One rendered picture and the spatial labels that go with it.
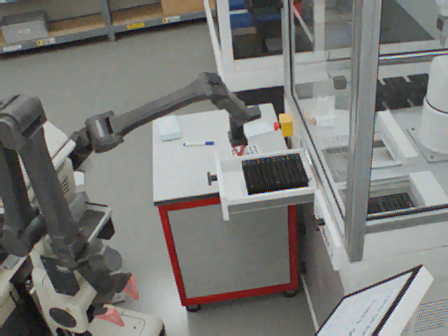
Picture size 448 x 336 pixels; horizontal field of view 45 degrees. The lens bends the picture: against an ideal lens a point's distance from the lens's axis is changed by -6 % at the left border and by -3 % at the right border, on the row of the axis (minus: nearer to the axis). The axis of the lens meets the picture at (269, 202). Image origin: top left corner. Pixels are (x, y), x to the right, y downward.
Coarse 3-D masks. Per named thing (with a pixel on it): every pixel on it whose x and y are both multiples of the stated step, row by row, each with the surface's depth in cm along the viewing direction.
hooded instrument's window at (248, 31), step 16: (208, 0) 319; (240, 0) 246; (256, 0) 248; (240, 16) 251; (256, 16) 253; (272, 16) 254; (240, 32) 256; (256, 32) 258; (272, 32) 259; (240, 48) 262; (256, 48) 263; (272, 48) 264
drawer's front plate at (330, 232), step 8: (320, 192) 192; (320, 200) 189; (320, 208) 188; (320, 216) 191; (328, 216) 183; (328, 224) 180; (328, 232) 181; (336, 232) 177; (328, 240) 182; (336, 240) 174; (328, 248) 184; (336, 248) 173; (336, 256) 175; (336, 264) 177
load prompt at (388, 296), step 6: (396, 288) 128; (384, 294) 130; (390, 294) 127; (384, 300) 127; (390, 300) 124; (378, 306) 127; (384, 306) 124; (378, 312) 123; (372, 318) 123; (378, 318) 121; (366, 324) 123; (372, 324) 120; (360, 330) 122; (366, 330) 120
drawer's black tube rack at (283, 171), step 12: (276, 156) 214; (288, 156) 214; (252, 168) 209; (264, 168) 209; (276, 168) 210; (288, 168) 208; (300, 168) 208; (252, 180) 205; (264, 180) 204; (276, 180) 203; (288, 180) 203; (300, 180) 203; (252, 192) 203; (264, 192) 203
